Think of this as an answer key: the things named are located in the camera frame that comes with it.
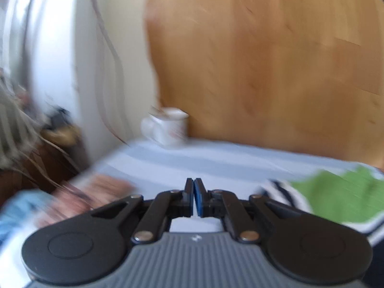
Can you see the green navy white striped garment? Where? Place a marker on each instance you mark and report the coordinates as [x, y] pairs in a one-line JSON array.
[[333, 196]]

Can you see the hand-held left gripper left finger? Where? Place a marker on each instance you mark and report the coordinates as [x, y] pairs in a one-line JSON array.
[[188, 196]]

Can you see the white mug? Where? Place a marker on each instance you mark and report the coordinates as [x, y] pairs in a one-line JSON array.
[[166, 129]]

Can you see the white drying rack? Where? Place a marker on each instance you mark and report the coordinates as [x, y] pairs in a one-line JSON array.
[[18, 132]]

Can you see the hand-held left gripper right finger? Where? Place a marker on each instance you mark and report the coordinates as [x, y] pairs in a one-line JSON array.
[[198, 198]]

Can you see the white curtain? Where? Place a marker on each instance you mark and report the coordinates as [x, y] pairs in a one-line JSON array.
[[39, 36]]

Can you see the black power adapter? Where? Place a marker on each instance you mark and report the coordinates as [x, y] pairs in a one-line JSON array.
[[60, 120]]

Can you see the light blue cloth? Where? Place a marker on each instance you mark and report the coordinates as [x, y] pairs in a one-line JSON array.
[[21, 213]]

